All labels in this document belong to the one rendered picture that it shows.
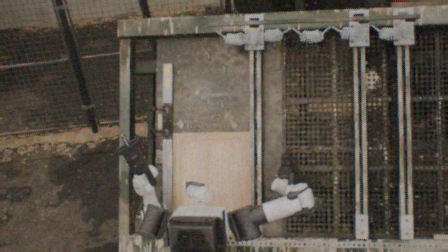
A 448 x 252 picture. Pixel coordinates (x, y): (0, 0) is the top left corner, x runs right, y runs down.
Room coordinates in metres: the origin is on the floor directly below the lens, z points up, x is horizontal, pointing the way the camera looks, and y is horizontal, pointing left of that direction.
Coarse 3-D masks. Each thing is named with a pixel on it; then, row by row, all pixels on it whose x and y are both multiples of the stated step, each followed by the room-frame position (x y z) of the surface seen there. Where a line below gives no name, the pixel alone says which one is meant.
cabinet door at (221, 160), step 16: (176, 144) 2.67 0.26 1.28; (192, 144) 2.65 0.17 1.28; (208, 144) 2.64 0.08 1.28; (224, 144) 2.62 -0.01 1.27; (240, 144) 2.60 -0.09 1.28; (176, 160) 2.62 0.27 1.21; (192, 160) 2.60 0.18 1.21; (208, 160) 2.58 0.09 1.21; (224, 160) 2.56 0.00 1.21; (240, 160) 2.54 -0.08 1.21; (176, 176) 2.56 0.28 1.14; (192, 176) 2.54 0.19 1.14; (208, 176) 2.53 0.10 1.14; (224, 176) 2.51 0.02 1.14; (240, 176) 2.49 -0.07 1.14; (176, 192) 2.50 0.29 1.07; (224, 192) 2.45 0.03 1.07; (240, 192) 2.44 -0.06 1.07; (176, 208) 2.45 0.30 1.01
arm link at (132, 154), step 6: (138, 138) 2.33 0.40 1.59; (132, 144) 2.29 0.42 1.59; (138, 144) 2.29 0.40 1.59; (120, 150) 2.27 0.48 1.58; (126, 150) 2.27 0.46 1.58; (132, 150) 2.28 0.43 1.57; (138, 150) 2.29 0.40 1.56; (126, 156) 2.26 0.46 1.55; (132, 156) 2.27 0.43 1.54; (138, 156) 2.28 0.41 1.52; (132, 162) 2.26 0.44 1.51; (138, 162) 2.25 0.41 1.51; (144, 162) 2.27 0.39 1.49; (132, 168) 2.25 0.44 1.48; (138, 168) 2.25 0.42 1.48
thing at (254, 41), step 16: (256, 16) 2.93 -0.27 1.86; (256, 32) 2.77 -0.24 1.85; (256, 48) 2.83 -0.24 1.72; (256, 64) 2.83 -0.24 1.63; (256, 80) 2.77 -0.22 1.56; (256, 96) 2.73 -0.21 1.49; (256, 112) 2.67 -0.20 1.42; (256, 128) 2.59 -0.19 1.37; (256, 144) 2.56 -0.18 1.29; (256, 160) 2.49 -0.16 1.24; (256, 176) 2.46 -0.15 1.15; (256, 192) 2.38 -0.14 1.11
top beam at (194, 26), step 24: (120, 24) 3.09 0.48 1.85; (144, 24) 3.06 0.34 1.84; (168, 24) 3.02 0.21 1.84; (192, 24) 2.99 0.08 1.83; (264, 24) 2.90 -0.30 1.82; (288, 24) 2.87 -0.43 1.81; (312, 24) 2.85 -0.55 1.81; (336, 24) 2.82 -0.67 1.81; (384, 24) 2.76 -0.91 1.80; (432, 24) 2.71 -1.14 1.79
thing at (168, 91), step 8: (168, 64) 2.94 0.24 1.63; (168, 88) 2.86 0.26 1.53; (168, 96) 2.83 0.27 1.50; (168, 144) 2.66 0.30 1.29; (168, 152) 2.63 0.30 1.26; (168, 160) 2.61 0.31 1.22; (168, 168) 2.58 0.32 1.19; (168, 176) 2.55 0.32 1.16; (168, 184) 2.52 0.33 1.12; (168, 192) 2.50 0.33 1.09; (168, 200) 2.47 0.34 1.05; (168, 208) 2.44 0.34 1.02
